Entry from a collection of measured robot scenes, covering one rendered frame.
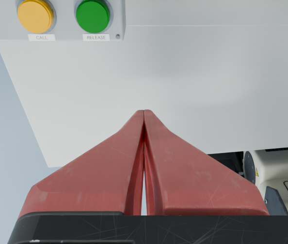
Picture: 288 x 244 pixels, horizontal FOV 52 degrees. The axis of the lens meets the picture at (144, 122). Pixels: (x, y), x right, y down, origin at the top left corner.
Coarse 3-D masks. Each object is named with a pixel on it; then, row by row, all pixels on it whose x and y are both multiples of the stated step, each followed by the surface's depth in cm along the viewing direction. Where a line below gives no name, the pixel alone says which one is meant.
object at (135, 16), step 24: (144, 0) 45; (168, 0) 44; (192, 0) 44; (216, 0) 44; (240, 0) 44; (264, 0) 44; (144, 24) 47; (168, 24) 47; (192, 24) 46; (216, 24) 46; (240, 24) 46; (264, 24) 46
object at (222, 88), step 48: (0, 48) 49; (48, 48) 49; (96, 48) 49; (144, 48) 49; (192, 48) 49; (240, 48) 49; (48, 96) 54; (96, 96) 54; (144, 96) 54; (192, 96) 54; (240, 96) 54; (48, 144) 61; (96, 144) 61; (192, 144) 61; (240, 144) 60
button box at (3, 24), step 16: (0, 0) 35; (16, 0) 35; (48, 0) 35; (64, 0) 35; (80, 0) 35; (112, 0) 35; (0, 16) 36; (16, 16) 36; (64, 16) 36; (112, 16) 36; (0, 32) 37; (16, 32) 37; (32, 32) 37; (48, 32) 37; (64, 32) 37; (80, 32) 37; (112, 32) 37
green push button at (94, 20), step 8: (88, 0) 34; (96, 0) 34; (80, 8) 34; (88, 8) 34; (96, 8) 34; (104, 8) 35; (80, 16) 35; (88, 16) 35; (96, 16) 35; (104, 16) 35; (80, 24) 36; (88, 24) 36; (96, 24) 36; (104, 24) 36; (96, 32) 36
